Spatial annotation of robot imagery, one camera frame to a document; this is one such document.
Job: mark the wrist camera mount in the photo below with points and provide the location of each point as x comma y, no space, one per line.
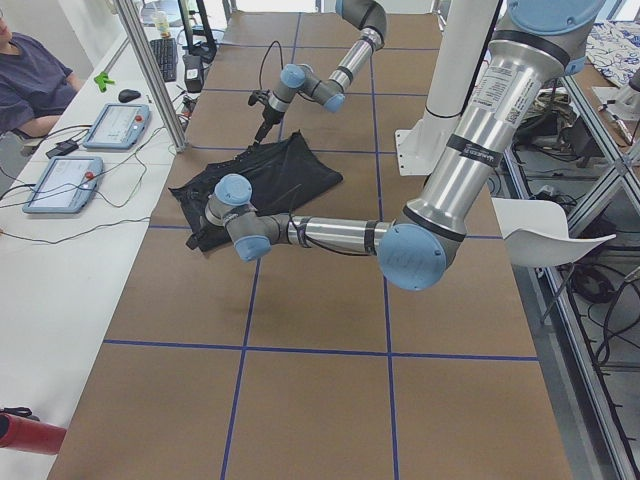
259,96

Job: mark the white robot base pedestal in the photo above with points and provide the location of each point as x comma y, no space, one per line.
467,30

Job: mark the red bottle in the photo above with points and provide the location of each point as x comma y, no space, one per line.
27,435

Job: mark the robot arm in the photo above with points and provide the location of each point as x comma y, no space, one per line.
534,42
369,18

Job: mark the upper teach pendant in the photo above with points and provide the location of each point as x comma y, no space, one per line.
117,127

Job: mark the lower teach pendant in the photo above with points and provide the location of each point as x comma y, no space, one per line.
66,185

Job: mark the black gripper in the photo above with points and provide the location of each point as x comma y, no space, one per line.
270,115
200,233

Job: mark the person in blue shirt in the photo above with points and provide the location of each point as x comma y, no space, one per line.
36,87

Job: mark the black keyboard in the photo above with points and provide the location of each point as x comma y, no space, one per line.
164,51

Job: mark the black computer mouse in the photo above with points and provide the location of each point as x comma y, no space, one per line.
128,95

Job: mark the aluminium frame post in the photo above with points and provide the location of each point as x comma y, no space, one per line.
135,32

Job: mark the white chair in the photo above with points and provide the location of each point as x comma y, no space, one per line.
536,233

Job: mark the black monitor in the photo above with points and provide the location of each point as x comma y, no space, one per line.
198,34

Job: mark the teach pendant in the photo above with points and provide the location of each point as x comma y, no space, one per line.
66,185
117,127

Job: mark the black graphic t-shirt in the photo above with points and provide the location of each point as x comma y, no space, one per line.
284,176

